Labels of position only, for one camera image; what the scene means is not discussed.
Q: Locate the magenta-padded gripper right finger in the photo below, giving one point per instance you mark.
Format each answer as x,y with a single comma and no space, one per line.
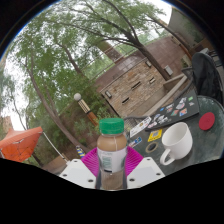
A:
146,170

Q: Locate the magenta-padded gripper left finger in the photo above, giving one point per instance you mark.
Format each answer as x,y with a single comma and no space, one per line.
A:
77,171

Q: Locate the green-capped brown drink bottle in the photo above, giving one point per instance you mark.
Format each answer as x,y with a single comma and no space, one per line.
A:
111,146

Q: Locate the stone block water feature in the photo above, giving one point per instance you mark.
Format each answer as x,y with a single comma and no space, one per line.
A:
136,85

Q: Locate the blue yellow striped cone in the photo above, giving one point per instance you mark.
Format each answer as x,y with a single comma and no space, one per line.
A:
80,151

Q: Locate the small blue sticker card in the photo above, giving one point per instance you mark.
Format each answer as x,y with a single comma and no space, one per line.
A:
135,142

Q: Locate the yellow square card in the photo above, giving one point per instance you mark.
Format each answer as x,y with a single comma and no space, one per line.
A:
155,135

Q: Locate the white ceramic mug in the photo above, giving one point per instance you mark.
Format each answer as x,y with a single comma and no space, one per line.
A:
178,140

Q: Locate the white printed paper sheet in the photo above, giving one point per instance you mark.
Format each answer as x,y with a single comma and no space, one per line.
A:
140,126

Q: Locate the orange canopy tent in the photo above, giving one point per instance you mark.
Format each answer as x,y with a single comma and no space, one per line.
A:
20,143

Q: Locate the black laptop with stickers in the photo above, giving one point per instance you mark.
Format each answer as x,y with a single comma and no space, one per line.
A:
186,106

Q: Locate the flat round red coaster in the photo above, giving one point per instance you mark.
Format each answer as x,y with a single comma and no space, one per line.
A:
207,121

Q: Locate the pale-trunked leaning tree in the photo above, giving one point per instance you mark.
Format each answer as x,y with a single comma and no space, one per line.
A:
43,100

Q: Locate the black jacket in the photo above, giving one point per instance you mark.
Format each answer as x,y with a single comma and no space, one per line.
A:
206,76

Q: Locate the dark-trunked tree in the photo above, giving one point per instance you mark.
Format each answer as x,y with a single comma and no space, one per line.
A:
146,55

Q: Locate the globe-topped lamp post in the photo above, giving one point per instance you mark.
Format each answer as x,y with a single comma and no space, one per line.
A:
86,108

